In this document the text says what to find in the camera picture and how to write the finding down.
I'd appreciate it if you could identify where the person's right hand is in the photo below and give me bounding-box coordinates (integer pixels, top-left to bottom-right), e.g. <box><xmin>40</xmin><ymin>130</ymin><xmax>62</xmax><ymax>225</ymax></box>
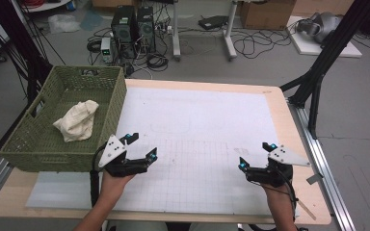
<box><xmin>262</xmin><ymin>181</ymin><xmax>298</xmax><ymax>207</ymax></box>

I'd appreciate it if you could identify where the person's left hand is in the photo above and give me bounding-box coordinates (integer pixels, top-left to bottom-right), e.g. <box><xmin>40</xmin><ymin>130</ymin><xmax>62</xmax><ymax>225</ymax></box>
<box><xmin>99</xmin><ymin>169</ymin><xmax>136</xmax><ymax>206</ymax></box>

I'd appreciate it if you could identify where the white desk leg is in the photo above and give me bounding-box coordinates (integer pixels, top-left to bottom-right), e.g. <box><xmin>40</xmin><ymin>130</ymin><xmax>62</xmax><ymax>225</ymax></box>
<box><xmin>223</xmin><ymin>0</ymin><xmax>239</xmax><ymax>61</ymax></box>
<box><xmin>171</xmin><ymin>0</ymin><xmax>182</xmax><ymax>63</ymax></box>

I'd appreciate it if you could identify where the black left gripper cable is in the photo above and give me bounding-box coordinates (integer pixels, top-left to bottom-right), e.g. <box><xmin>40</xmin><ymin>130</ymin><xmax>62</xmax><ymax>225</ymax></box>
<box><xmin>89</xmin><ymin>144</ymin><xmax>108</xmax><ymax>208</ymax></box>

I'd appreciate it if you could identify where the grey headset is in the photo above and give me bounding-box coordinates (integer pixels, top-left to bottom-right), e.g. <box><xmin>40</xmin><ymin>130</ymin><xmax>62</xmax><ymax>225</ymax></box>
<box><xmin>296</xmin><ymin>12</ymin><xmax>343</xmax><ymax>44</ymax></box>

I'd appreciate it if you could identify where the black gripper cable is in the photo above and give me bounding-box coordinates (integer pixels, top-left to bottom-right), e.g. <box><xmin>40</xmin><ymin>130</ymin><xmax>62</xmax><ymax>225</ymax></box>
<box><xmin>275</xmin><ymin>167</ymin><xmax>301</xmax><ymax>223</ymax></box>
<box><xmin>89</xmin><ymin>144</ymin><xmax>108</xmax><ymax>208</ymax></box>

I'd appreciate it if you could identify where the grey tape piece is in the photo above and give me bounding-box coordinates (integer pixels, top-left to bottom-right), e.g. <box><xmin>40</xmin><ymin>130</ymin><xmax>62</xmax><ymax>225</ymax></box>
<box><xmin>305</xmin><ymin>173</ymin><xmax>324</xmax><ymax>186</ymax></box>

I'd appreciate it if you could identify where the black metal frame stand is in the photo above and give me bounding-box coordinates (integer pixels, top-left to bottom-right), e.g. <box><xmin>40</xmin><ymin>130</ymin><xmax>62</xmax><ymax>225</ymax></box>
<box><xmin>0</xmin><ymin>0</ymin><xmax>55</xmax><ymax>106</ymax></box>
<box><xmin>278</xmin><ymin>0</ymin><xmax>370</xmax><ymax>141</ymax></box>

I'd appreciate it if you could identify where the white grid mat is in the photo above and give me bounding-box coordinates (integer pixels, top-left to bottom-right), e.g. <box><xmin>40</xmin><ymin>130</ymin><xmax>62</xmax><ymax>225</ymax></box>
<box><xmin>25</xmin><ymin>86</ymin><xmax>301</xmax><ymax>217</ymax></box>

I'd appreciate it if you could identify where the brown cardboard box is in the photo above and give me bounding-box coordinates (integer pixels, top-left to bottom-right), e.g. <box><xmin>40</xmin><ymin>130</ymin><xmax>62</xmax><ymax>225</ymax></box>
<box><xmin>238</xmin><ymin>0</ymin><xmax>299</xmax><ymax>31</ymax></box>

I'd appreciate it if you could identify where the black floor cable tangle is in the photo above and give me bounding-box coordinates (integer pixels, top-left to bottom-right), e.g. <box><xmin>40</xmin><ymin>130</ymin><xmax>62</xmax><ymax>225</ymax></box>
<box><xmin>230</xmin><ymin>28</ymin><xmax>291</xmax><ymax>60</ymax></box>

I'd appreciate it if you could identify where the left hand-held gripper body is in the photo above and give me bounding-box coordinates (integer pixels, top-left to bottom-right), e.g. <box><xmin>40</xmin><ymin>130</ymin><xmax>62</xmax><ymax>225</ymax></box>
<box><xmin>97</xmin><ymin>134</ymin><xmax>149</xmax><ymax>178</ymax></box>

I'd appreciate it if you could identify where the black computer tower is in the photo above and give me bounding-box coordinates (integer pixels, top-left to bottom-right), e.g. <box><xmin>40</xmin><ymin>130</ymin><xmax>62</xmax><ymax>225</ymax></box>
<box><xmin>136</xmin><ymin>6</ymin><xmax>157</xmax><ymax>54</ymax></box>
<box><xmin>110</xmin><ymin>5</ymin><xmax>139</xmax><ymax>60</ymax></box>

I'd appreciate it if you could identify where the flat black device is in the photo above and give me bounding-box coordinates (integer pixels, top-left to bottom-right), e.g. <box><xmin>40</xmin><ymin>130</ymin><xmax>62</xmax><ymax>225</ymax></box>
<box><xmin>198</xmin><ymin>14</ymin><xmax>230</xmax><ymax>31</ymax></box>

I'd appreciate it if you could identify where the clear plastic bag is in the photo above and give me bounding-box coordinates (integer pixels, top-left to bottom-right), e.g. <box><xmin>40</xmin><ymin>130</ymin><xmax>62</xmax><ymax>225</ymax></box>
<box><xmin>47</xmin><ymin>13</ymin><xmax>82</xmax><ymax>35</ymax></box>

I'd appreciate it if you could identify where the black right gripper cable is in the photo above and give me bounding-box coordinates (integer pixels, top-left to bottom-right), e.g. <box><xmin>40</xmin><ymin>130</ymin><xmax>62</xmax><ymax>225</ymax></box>
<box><xmin>275</xmin><ymin>167</ymin><xmax>301</xmax><ymax>223</ymax></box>

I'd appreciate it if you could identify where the green woven basket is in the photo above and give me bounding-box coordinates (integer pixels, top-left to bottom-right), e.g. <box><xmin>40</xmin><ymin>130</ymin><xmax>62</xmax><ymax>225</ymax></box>
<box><xmin>0</xmin><ymin>64</ymin><xmax>128</xmax><ymax>173</ymax></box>

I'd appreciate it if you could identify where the white floor board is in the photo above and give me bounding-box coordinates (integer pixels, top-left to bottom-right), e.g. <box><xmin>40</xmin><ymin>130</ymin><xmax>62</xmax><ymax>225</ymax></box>
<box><xmin>286</xmin><ymin>15</ymin><xmax>363</xmax><ymax>59</ymax></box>

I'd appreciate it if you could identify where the cream printed cloth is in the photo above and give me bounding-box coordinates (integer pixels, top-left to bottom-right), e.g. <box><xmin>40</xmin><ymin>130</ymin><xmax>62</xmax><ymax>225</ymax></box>
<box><xmin>52</xmin><ymin>99</ymin><xmax>100</xmax><ymax>143</ymax></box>

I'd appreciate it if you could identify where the coiled black cable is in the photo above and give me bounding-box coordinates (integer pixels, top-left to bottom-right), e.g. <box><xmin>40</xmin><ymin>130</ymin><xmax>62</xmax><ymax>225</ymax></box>
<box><xmin>145</xmin><ymin>52</ymin><xmax>170</xmax><ymax>72</ymax></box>

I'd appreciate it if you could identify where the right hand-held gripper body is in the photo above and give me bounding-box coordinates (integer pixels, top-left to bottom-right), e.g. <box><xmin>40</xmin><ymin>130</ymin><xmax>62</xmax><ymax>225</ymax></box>
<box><xmin>245</xmin><ymin>144</ymin><xmax>312</xmax><ymax>189</ymax></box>

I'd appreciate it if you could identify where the white power supply box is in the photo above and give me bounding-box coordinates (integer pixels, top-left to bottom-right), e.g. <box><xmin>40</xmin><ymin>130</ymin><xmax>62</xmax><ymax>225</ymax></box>
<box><xmin>99</xmin><ymin>36</ymin><xmax>115</xmax><ymax>64</ymax></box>

